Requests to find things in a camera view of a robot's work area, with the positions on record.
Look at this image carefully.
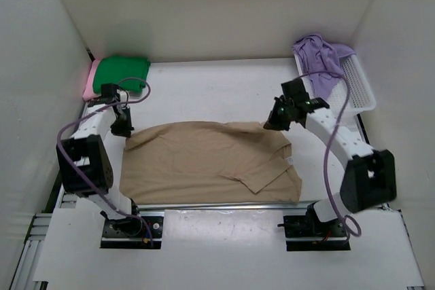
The purple t shirt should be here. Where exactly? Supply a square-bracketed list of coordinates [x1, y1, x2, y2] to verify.
[292, 33, 355, 101]

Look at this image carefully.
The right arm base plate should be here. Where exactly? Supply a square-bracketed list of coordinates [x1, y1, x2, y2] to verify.
[277, 215, 351, 252]

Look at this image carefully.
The green t shirt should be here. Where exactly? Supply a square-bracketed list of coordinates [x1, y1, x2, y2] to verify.
[92, 56, 150, 94]

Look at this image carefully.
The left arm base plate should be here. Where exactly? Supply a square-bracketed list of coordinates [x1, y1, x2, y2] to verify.
[100, 215, 164, 250]

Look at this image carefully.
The folded pink t shirt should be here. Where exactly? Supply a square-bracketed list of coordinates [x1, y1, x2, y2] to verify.
[82, 60, 101, 101]

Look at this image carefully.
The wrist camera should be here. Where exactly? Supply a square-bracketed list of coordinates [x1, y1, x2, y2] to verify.
[281, 78, 310, 103]
[88, 84, 128, 107]

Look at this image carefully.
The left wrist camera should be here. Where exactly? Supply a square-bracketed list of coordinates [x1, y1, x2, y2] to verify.
[88, 84, 128, 107]

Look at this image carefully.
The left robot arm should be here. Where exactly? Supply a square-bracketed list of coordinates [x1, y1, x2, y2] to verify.
[56, 105, 143, 236]

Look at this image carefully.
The white plastic basket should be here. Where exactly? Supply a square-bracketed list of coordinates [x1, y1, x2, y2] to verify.
[294, 50, 378, 113]

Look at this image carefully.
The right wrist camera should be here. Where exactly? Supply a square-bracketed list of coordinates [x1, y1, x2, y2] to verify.
[281, 78, 310, 103]

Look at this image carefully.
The beige t shirt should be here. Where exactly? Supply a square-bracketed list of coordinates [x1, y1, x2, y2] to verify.
[120, 122, 302, 204]

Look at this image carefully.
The aluminium frame rail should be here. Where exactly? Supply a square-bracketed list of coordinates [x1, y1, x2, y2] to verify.
[1, 88, 84, 289]

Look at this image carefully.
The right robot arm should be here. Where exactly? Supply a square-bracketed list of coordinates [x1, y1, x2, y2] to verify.
[264, 96, 397, 236]

